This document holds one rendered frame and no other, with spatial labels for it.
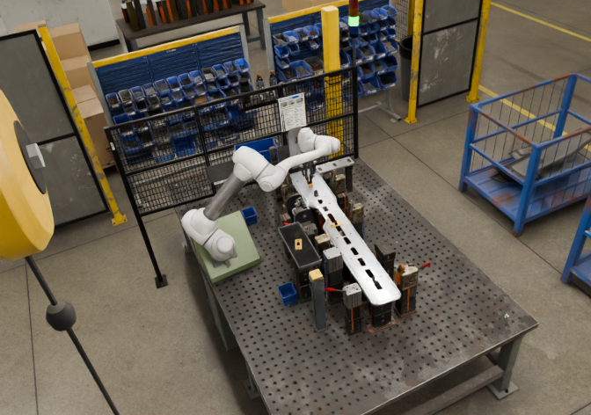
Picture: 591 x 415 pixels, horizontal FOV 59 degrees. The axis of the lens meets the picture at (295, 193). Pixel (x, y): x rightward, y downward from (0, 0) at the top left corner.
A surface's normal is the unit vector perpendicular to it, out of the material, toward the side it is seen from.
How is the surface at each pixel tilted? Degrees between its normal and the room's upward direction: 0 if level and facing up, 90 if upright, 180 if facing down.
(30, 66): 90
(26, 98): 91
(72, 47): 90
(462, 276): 0
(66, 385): 0
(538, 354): 0
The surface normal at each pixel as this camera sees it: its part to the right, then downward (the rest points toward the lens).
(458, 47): 0.37, 0.56
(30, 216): 0.95, 0.20
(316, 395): -0.08, -0.78
